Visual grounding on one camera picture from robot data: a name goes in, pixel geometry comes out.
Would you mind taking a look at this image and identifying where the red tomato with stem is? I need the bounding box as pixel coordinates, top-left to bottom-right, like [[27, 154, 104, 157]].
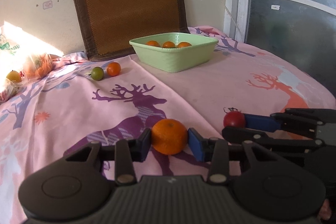
[[223, 107, 246, 128]]

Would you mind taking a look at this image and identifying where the large orange tangerine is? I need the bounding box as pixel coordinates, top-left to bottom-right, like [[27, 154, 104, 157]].
[[151, 119, 188, 155]]

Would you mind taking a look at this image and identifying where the small orange tomato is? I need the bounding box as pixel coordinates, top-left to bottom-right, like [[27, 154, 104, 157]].
[[106, 62, 121, 77]]

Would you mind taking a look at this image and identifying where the green tomato back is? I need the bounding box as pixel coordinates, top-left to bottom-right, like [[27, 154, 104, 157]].
[[85, 67, 105, 81]]

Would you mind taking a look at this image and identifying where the orange tangerine back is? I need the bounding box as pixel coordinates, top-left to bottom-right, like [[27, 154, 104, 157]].
[[177, 42, 191, 48]]

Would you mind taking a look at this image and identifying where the orange tangerine front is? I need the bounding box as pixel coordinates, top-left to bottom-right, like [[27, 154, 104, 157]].
[[146, 40, 160, 47]]

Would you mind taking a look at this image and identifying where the clear bag of fruits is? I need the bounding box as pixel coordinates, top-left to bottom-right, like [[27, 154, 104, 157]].
[[0, 77, 27, 103]]

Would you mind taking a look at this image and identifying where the pink deer print bedsheet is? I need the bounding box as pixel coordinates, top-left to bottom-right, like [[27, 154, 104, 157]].
[[1, 27, 335, 223]]

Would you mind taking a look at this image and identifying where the green plastic basket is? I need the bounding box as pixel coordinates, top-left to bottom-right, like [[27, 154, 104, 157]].
[[129, 32, 218, 73]]

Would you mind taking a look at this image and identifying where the frosted glass door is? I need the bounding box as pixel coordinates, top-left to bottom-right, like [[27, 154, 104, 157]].
[[223, 0, 335, 93]]

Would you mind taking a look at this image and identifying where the yellow fruit by bags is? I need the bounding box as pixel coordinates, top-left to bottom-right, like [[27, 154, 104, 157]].
[[6, 71, 22, 83]]

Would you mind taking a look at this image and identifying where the brown woven seat cushion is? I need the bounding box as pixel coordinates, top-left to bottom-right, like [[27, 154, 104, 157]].
[[73, 0, 189, 61]]

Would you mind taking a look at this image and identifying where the white plastic shopping bag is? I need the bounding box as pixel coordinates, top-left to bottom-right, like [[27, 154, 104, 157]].
[[0, 20, 65, 88]]

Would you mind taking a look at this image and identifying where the white wall switch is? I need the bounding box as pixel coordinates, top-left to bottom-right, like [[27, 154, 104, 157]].
[[42, 1, 53, 10]]

